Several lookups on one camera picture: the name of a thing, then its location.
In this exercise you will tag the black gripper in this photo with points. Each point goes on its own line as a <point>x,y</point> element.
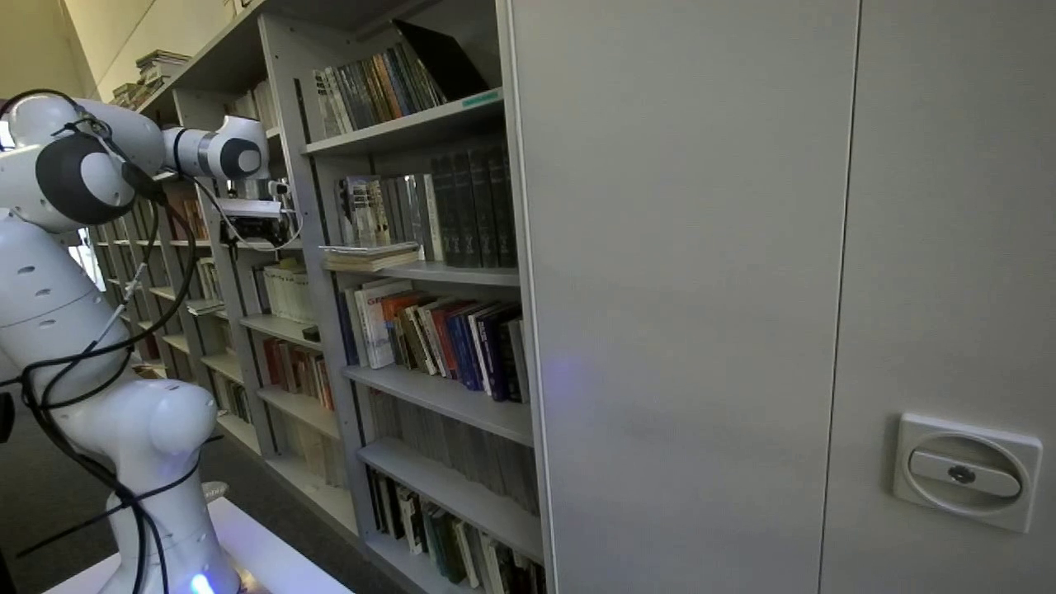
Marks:
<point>253,228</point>

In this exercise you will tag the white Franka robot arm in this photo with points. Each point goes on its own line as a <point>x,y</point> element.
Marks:
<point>45,297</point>

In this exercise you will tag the cream patterned spine book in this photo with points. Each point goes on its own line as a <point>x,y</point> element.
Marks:
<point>360,208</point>

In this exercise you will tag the flat-lying grey book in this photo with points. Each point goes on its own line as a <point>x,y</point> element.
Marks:
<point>374,258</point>

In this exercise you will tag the flat-lying cream book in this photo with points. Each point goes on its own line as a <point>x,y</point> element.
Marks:
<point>374,268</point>

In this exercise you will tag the grey metal bookshelf unit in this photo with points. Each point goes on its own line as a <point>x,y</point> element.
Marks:
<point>219,364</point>
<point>440,397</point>
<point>283,330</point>

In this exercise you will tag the white book dark lettering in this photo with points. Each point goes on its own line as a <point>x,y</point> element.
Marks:
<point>377,326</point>

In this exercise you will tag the slim red book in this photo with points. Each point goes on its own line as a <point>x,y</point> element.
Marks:
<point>440,342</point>

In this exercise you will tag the cardboard box stack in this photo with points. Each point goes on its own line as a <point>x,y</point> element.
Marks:
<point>154,69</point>

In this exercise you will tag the slim blue book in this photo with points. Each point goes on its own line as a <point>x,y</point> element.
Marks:
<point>467,350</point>

